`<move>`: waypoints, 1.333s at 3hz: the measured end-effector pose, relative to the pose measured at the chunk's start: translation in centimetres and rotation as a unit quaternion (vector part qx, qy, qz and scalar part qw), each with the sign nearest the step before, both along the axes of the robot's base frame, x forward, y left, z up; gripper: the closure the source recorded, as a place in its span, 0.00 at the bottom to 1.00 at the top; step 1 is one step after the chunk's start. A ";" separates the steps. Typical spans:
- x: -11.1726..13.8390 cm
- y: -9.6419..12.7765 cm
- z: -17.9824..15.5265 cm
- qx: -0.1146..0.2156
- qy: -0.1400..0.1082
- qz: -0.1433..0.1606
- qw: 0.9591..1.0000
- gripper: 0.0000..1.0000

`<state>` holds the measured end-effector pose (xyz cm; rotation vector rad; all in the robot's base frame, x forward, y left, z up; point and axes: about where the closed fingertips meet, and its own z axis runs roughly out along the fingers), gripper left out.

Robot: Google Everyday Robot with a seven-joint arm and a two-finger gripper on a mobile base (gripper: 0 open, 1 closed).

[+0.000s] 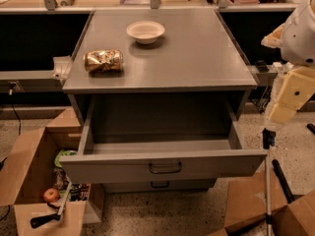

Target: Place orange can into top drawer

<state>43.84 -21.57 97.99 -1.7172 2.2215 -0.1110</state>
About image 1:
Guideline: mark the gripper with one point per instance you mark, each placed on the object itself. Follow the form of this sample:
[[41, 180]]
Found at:
[[299, 38]]

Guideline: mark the crushed orange can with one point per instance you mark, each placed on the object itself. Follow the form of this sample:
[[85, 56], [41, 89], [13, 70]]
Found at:
[[103, 61]]

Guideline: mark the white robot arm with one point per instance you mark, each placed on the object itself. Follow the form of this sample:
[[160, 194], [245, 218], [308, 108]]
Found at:
[[296, 40]]

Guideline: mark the grey metal drawer cabinet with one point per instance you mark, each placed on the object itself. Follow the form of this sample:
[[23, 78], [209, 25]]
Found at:
[[195, 54]]

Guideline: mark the open grey top drawer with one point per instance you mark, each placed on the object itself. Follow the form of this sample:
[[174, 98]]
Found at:
[[161, 136]]

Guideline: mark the closed grey lower drawer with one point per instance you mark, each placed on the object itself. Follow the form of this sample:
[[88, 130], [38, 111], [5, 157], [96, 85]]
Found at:
[[154, 186]]

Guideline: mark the white pole with black clamp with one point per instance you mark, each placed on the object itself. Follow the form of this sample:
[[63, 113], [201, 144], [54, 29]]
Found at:
[[268, 141]]

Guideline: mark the black stick on floor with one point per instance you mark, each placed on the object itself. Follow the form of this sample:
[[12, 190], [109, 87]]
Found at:
[[280, 174]]

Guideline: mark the cardboard box right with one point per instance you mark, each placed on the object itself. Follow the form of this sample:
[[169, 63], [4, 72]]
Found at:
[[246, 207]]

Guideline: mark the white bowl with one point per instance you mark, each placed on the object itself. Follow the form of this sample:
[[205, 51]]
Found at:
[[145, 32]]

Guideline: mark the red apple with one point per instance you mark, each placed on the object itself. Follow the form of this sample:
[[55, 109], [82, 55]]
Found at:
[[51, 195]]

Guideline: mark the open cardboard box left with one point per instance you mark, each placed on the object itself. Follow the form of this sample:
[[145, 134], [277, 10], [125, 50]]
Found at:
[[28, 173]]

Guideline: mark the clear plastic bracket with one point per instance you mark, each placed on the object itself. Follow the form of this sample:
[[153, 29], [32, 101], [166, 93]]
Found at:
[[61, 67]]

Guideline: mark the black handled tool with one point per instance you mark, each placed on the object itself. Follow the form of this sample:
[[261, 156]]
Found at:
[[38, 221]]

